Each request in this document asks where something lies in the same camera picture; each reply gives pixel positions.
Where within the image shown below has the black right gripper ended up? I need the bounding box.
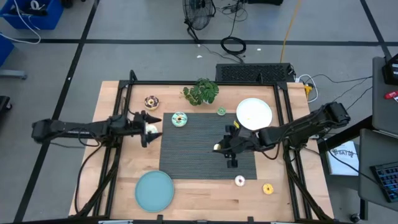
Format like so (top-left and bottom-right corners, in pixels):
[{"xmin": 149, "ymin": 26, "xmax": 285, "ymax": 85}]
[{"xmin": 221, "ymin": 124, "xmax": 262, "ymax": 169}]

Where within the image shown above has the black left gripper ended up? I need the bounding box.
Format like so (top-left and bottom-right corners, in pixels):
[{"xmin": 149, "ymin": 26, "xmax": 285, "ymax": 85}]
[{"xmin": 125, "ymin": 110, "xmax": 164, "ymax": 149}]

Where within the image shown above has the teal frosted donut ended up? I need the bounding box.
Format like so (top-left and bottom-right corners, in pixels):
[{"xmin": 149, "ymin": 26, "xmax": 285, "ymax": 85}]
[{"xmin": 171, "ymin": 111, "xmax": 188, "ymax": 128}]

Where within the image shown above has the chocolate frosted donut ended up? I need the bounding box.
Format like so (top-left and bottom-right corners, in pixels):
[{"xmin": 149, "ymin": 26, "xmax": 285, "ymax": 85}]
[{"xmin": 144, "ymin": 95, "xmax": 160, "ymax": 111}]

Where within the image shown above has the grey woven placemat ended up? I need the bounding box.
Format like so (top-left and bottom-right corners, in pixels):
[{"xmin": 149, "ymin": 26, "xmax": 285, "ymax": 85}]
[{"xmin": 159, "ymin": 112, "xmax": 258, "ymax": 180}]

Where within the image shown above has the white round plate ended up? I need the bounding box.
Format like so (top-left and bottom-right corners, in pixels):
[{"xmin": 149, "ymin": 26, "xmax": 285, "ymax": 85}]
[{"xmin": 236, "ymin": 97, "xmax": 274, "ymax": 131}]

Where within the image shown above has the green plant in white pot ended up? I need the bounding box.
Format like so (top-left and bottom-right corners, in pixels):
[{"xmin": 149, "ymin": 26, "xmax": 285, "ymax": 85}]
[{"xmin": 182, "ymin": 77, "xmax": 220, "ymax": 107}]

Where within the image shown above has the teal round plate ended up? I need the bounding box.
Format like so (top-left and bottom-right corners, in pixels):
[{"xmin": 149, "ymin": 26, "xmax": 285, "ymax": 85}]
[{"xmin": 134, "ymin": 170, "xmax": 175, "ymax": 213}]

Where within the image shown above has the black vented computer case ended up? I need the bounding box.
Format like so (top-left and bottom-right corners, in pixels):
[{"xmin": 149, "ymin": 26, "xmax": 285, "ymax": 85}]
[{"xmin": 215, "ymin": 63, "xmax": 295, "ymax": 83}]

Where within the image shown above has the white printed booklet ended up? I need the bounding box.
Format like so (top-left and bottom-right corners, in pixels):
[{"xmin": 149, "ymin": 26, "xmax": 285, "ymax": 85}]
[{"xmin": 325, "ymin": 140, "xmax": 360, "ymax": 177}]

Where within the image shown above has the black desk crossbar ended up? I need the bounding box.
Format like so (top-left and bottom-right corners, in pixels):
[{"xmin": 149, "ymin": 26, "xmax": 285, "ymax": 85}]
[{"xmin": 317, "ymin": 114, "xmax": 374, "ymax": 154}]

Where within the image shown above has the black floor fan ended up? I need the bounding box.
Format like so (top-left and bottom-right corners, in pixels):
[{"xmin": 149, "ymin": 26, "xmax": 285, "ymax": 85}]
[{"xmin": 182, "ymin": 0, "xmax": 217, "ymax": 43}]

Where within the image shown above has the grey desk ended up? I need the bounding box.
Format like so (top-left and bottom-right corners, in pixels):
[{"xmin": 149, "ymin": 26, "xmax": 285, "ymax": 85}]
[
  {"xmin": 371, "ymin": 56, "xmax": 398, "ymax": 139},
  {"xmin": 357, "ymin": 128, "xmax": 398, "ymax": 213}
]

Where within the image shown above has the black flat box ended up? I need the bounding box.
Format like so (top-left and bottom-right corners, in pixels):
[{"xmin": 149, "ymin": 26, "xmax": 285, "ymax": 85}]
[{"xmin": 247, "ymin": 0, "xmax": 284, "ymax": 6}]

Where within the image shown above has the grey metal bar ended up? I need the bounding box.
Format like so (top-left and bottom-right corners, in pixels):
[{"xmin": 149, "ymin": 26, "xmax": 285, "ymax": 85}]
[{"xmin": 0, "ymin": 69, "xmax": 28, "ymax": 80}]

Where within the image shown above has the blue plastic bin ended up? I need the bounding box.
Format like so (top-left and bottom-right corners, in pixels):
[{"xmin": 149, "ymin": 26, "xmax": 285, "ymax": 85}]
[
  {"xmin": 0, "ymin": 32, "xmax": 15, "ymax": 68},
  {"xmin": 0, "ymin": 0, "xmax": 65, "ymax": 31}
]

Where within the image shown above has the black keyboard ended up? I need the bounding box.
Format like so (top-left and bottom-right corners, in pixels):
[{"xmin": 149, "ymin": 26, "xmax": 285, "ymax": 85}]
[{"xmin": 369, "ymin": 161, "xmax": 398, "ymax": 203}]

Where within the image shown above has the black desktop device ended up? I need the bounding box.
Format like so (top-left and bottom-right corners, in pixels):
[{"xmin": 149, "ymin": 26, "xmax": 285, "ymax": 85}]
[{"xmin": 381, "ymin": 53, "xmax": 398, "ymax": 86}]

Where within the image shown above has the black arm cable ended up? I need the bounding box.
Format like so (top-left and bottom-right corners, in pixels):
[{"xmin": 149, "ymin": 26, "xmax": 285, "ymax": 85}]
[{"xmin": 73, "ymin": 141, "xmax": 105, "ymax": 216}]

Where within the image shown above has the coiled black cable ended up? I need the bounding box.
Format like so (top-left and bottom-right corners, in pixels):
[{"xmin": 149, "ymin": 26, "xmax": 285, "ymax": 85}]
[{"xmin": 220, "ymin": 36, "xmax": 248, "ymax": 57}]

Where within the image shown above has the white looped cable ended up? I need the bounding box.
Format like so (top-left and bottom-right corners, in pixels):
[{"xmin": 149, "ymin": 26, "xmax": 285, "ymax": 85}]
[{"xmin": 296, "ymin": 73, "xmax": 320, "ymax": 104}]

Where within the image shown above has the yellow hanging cable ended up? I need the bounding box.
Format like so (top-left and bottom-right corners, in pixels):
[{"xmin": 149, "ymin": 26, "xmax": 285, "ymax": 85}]
[{"xmin": 279, "ymin": 0, "xmax": 303, "ymax": 64}]

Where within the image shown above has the white floor cable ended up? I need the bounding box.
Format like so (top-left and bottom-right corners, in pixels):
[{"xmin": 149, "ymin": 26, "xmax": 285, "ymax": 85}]
[{"xmin": 0, "ymin": 0, "xmax": 42, "ymax": 45}]

